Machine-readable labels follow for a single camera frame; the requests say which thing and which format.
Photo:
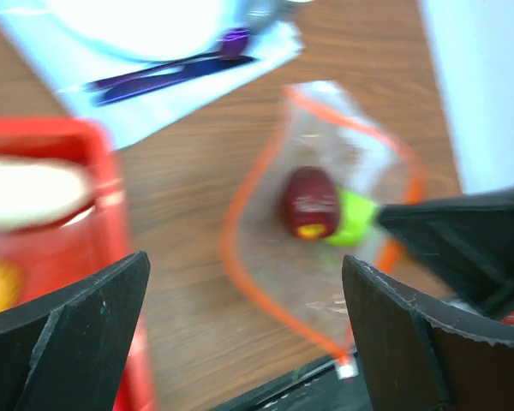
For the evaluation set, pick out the cream and blue plate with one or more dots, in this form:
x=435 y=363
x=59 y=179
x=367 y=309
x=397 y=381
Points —
x=150 y=30

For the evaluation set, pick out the blue checked cloth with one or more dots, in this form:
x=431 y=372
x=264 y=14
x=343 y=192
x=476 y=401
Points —
x=64 y=64

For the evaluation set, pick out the purple knife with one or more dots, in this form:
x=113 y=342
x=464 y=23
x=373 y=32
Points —
x=150 y=83

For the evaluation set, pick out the clear orange zip top bag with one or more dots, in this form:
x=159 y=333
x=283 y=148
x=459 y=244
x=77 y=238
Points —
x=298 y=282

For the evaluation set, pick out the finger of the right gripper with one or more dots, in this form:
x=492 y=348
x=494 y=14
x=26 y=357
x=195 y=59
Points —
x=467 y=241

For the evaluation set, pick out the green lime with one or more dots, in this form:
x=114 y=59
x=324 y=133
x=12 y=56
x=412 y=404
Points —
x=356 y=217

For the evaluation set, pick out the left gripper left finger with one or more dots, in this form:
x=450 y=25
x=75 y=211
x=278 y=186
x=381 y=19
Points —
x=67 y=350

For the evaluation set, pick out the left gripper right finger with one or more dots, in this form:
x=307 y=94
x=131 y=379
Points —
x=421 y=353

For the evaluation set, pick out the dark red fruit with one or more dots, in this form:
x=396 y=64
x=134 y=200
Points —
x=309 y=204

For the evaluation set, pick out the white radish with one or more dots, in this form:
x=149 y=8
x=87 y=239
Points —
x=38 y=191

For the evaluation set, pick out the purple spoon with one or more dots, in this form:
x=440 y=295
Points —
x=229 y=46

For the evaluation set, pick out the red plastic tray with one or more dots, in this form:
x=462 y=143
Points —
x=56 y=255

